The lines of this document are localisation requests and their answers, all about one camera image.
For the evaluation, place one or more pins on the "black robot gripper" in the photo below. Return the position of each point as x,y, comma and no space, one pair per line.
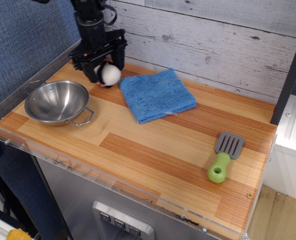
97,43

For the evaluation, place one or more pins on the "white plush egg black band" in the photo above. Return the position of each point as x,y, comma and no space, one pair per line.
107,74

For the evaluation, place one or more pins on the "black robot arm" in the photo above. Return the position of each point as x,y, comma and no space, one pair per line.
90,10

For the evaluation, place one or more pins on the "blue folded cloth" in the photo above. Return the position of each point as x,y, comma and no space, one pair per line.
150,97

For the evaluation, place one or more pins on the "clear acrylic front guard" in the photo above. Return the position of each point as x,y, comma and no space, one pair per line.
54,189

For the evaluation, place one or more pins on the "silver dispenser button panel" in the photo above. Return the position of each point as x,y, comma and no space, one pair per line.
105,214

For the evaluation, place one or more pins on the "white ridged side cabinet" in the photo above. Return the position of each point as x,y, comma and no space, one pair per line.
280,173

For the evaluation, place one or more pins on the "stainless steel bowl with handles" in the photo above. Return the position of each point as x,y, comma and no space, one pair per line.
58,103

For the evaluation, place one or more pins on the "grey spatula green handle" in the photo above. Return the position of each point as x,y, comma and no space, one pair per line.
227,148

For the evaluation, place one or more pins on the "dark grey right post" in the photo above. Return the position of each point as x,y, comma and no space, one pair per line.
285,93

